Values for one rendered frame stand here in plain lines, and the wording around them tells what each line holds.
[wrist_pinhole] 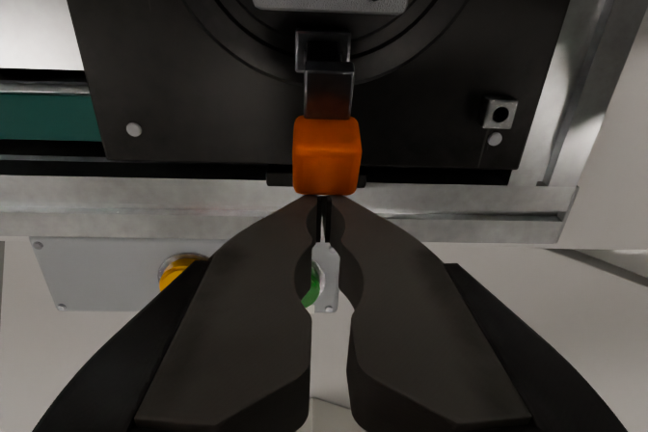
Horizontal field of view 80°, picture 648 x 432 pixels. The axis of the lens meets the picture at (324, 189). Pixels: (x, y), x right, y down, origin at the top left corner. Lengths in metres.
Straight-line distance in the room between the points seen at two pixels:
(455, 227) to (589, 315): 0.31
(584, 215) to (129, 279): 0.41
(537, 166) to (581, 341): 0.35
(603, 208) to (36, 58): 0.48
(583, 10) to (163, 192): 0.25
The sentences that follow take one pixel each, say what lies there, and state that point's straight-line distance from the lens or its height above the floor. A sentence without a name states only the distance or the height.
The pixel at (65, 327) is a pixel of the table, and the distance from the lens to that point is 0.54.
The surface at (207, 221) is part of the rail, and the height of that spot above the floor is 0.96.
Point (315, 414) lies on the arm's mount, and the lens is 0.56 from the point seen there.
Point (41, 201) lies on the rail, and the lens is 0.30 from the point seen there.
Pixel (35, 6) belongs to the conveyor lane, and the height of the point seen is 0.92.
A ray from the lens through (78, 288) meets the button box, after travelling 0.34.
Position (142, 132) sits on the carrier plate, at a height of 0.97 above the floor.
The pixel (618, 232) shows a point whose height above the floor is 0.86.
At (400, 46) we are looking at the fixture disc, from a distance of 0.19.
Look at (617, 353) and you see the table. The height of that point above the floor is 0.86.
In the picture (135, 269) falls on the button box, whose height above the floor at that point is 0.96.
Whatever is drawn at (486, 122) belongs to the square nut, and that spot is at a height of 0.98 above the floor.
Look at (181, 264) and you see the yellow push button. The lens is 0.28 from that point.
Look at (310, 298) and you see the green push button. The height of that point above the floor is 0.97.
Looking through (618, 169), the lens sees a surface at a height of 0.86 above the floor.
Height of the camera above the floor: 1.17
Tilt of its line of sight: 61 degrees down
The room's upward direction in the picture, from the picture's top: 177 degrees clockwise
